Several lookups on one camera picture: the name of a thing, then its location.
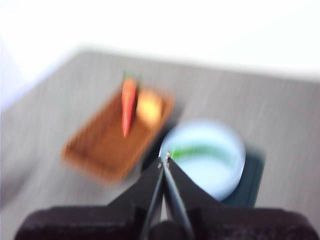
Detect green pepper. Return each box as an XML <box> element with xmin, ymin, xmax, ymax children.
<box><xmin>171</xmin><ymin>146</ymin><xmax>226</xmax><ymax>159</ymax></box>

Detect black rectangular tray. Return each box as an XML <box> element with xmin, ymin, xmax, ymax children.
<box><xmin>141</xmin><ymin>147</ymin><xmax>266</xmax><ymax>208</ymax></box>

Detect brown wicker basket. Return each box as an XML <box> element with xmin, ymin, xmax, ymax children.
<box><xmin>61</xmin><ymin>86</ymin><xmax>176</xmax><ymax>187</ymax></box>

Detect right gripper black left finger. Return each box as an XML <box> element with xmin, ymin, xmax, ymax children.
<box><xmin>107</xmin><ymin>156</ymin><xmax>166</xmax><ymax>226</ymax></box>

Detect blue round plate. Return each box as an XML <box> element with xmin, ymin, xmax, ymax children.
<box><xmin>158</xmin><ymin>118</ymin><xmax>247</xmax><ymax>202</ymax></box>

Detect orange toy carrot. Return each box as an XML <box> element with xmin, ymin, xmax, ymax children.
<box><xmin>121</xmin><ymin>72</ymin><xmax>139</xmax><ymax>138</ymax></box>

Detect yellow-brown potato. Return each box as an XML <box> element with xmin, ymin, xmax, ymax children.
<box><xmin>136</xmin><ymin>90</ymin><xmax>164</xmax><ymax>126</ymax></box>

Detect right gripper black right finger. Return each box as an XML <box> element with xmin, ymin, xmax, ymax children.
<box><xmin>163</xmin><ymin>153</ymin><xmax>225</xmax><ymax>226</ymax></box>

